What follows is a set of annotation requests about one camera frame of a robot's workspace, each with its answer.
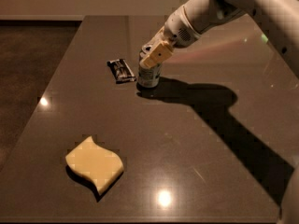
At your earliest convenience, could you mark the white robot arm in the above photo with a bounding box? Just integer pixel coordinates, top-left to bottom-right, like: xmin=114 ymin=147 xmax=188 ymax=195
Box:
xmin=137 ymin=0 xmax=299 ymax=224

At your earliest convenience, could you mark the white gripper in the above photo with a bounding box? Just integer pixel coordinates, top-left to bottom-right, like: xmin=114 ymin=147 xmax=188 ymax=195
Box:
xmin=139 ymin=6 xmax=201 ymax=69

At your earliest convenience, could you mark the yellow wavy sponge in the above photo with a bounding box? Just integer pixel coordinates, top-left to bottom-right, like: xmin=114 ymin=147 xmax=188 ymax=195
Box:
xmin=65 ymin=136 xmax=124 ymax=194

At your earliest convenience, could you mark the silver green 7up can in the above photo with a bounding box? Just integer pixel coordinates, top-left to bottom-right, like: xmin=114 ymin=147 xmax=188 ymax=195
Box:
xmin=137 ymin=64 xmax=162 ymax=89

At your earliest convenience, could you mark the black rxbar chocolate wrapper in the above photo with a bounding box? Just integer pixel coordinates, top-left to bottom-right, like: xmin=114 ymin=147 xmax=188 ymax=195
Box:
xmin=107 ymin=59 xmax=136 ymax=84

